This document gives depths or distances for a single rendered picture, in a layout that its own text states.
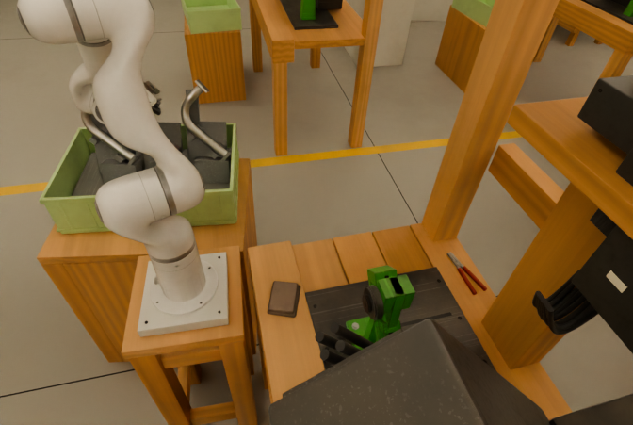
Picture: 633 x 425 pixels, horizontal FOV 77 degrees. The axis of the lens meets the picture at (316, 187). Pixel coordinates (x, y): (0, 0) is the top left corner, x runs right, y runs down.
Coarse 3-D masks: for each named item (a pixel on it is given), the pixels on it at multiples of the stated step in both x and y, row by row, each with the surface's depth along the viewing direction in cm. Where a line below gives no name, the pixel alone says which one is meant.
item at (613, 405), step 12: (624, 396) 64; (588, 408) 63; (600, 408) 62; (612, 408) 63; (624, 408) 63; (552, 420) 61; (564, 420) 61; (576, 420) 61; (588, 420) 61; (600, 420) 61; (612, 420) 61; (624, 420) 61
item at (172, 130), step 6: (162, 126) 150; (168, 126) 150; (174, 126) 150; (180, 126) 151; (168, 132) 151; (174, 132) 151; (180, 132) 151; (168, 138) 152; (174, 138) 152; (180, 138) 152; (180, 144) 153; (180, 150) 154; (144, 156) 154; (150, 156) 154; (144, 162) 155; (150, 162) 150
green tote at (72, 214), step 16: (80, 128) 158; (80, 144) 157; (64, 160) 144; (80, 160) 156; (64, 176) 143; (48, 192) 132; (64, 192) 142; (208, 192) 135; (224, 192) 136; (48, 208) 131; (64, 208) 132; (80, 208) 133; (192, 208) 139; (208, 208) 140; (224, 208) 141; (64, 224) 137; (80, 224) 138; (96, 224) 138; (192, 224) 145; (208, 224) 146
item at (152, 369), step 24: (144, 360) 110; (168, 360) 115; (192, 360) 118; (216, 360) 121; (240, 360) 120; (144, 384) 120; (168, 384) 122; (240, 384) 132; (168, 408) 134; (216, 408) 152; (240, 408) 146
